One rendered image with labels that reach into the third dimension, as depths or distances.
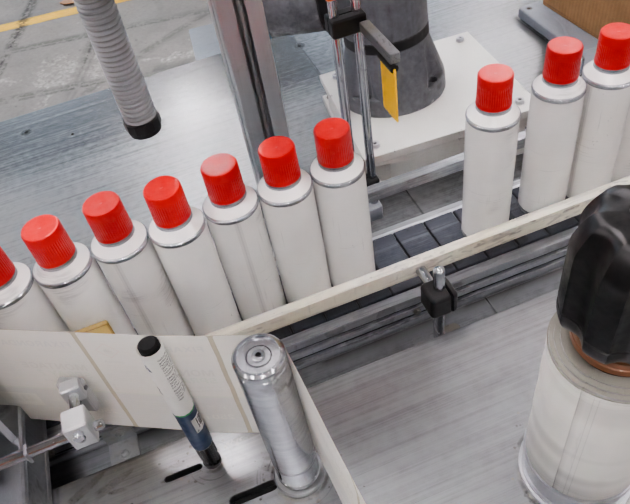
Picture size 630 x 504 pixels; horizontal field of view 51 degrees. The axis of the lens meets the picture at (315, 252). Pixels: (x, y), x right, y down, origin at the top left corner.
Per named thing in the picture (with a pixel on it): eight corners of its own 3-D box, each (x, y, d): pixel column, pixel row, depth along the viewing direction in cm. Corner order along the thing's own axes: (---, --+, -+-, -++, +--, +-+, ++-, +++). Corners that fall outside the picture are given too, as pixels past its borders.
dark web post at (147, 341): (205, 472, 59) (137, 356, 46) (201, 456, 61) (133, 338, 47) (224, 465, 60) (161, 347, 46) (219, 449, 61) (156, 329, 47)
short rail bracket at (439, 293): (432, 355, 70) (432, 283, 62) (420, 335, 72) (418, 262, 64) (459, 344, 71) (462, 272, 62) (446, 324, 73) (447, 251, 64)
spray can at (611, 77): (578, 212, 75) (613, 50, 60) (551, 185, 78) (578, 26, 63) (617, 197, 76) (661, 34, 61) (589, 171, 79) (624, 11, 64)
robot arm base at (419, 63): (354, 128, 90) (342, 63, 83) (332, 77, 101) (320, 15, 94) (460, 100, 90) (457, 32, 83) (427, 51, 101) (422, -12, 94)
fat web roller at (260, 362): (283, 507, 56) (234, 393, 43) (268, 461, 59) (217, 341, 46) (333, 486, 57) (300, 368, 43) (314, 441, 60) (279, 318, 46)
